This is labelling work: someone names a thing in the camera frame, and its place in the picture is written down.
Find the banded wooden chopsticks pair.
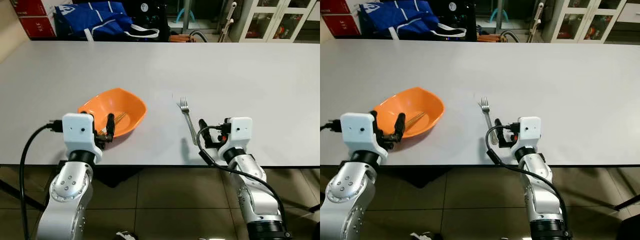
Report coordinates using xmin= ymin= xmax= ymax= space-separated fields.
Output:
xmin=406 ymin=111 xmax=427 ymax=129
xmin=102 ymin=112 xmax=127 ymax=135

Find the silver metal fork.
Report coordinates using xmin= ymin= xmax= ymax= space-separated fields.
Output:
xmin=478 ymin=97 xmax=499 ymax=146
xmin=178 ymin=97 xmax=200 ymax=146

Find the orange plastic bowl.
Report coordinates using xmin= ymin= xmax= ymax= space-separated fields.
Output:
xmin=77 ymin=88 xmax=148 ymax=139
xmin=373 ymin=87 xmax=445 ymax=139

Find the black table base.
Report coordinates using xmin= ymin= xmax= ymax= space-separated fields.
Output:
xmin=395 ymin=166 xmax=446 ymax=189
xmin=92 ymin=166 xmax=143 ymax=189

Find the red cardboard box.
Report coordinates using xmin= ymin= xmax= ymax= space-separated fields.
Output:
xmin=19 ymin=16 xmax=57 ymax=39
xmin=10 ymin=0 xmax=48 ymax=17
xmin=320 ymin=0 xmax=352 ymax=16
xmin=322 ymin=14 xmax=361 ymax=37

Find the blue fabric bag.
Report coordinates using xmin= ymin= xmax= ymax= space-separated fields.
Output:
xmin=54 ymin=1 xmax=161 ymax=42
xmin=359 ymin=0 xmax=467 ymax=41

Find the white stick vacuum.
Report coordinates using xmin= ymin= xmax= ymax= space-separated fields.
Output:
xmin=527 ymin=1 xmax=546 ymax=43
xmin=219 ymin=1 xmax=238 ymax=43

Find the black bag round white logo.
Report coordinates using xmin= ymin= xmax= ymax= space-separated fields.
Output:
xmin=112 ymin=0 xmax=172 ymax=42
xmin=425 ymin=0 xmax=478 ymax=41

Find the teal plastic chair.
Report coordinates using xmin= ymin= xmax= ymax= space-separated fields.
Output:
xmin=175 ymin=7 xmax=198 ymax=24
xmin=489 ymin=7 xmax=511 ymax=24

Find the white glass door cabinet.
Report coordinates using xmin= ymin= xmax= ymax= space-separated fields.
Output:
xmin=542 ymin=0 xmax=628 ymax=43
xmin=239 ymin=0 xmax=318 ymax=43

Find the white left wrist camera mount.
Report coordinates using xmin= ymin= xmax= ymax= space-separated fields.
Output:
xmin=340 ymin=112 xmax=382 ymax=162
xmin=62 ymin=113 xmax=103 ymax=163

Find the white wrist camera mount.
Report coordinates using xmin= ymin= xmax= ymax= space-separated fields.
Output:
xmin=340 ymin=112 xmax=382 ymax=162
xmin=514 ymin=116 xmax=543 ymax=160
xmin=62 ymin=113 xmax=103 ymax=163
xmin=219 ymin=117 xmax=254 ymax=161

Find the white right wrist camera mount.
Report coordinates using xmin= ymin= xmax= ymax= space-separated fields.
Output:
xmin=514 ymin=116 xmax=543 ymax=160
xmin=219 ymin=117 xmax=254 ymax=161

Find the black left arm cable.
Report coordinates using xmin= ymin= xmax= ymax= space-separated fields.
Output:
xmin=320 ymin=120 xmax=342 ymax=134
xmin=19 ymin=121 xmax=64 ymax=240

